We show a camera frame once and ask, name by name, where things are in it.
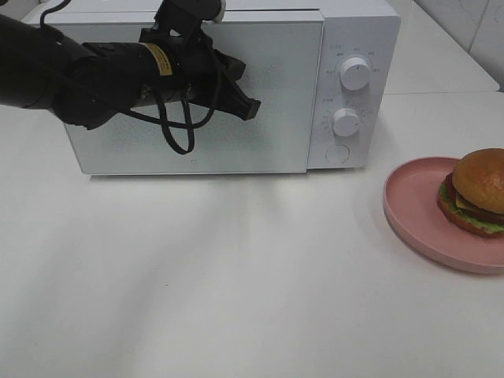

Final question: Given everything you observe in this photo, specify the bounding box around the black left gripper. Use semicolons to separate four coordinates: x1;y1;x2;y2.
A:
171;37;261;120

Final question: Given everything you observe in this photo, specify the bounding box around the white microwave door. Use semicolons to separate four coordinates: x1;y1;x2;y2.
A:
65;12;323;175

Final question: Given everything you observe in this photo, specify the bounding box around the white microwave knob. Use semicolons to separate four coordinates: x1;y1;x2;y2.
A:
339;57;371;91
331;108;360;137

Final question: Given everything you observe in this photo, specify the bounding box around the round white door button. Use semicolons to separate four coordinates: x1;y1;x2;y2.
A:
325;145;350;165

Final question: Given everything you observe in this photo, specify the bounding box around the pink round plate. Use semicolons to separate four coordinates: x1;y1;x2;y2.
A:
383;157;503;275

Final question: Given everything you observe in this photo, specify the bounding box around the toy hamburger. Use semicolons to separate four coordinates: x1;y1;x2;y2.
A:
437;148;503;239

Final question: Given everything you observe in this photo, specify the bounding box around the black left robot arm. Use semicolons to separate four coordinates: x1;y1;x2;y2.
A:
1;16;261;130

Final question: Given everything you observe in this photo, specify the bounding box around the white microwave oven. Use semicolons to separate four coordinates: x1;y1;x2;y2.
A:
26;0;402;176

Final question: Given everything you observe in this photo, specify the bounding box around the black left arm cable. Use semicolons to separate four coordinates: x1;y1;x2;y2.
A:
39;0;221;155

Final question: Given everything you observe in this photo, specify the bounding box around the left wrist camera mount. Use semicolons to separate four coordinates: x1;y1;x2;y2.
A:
139;0;226;46

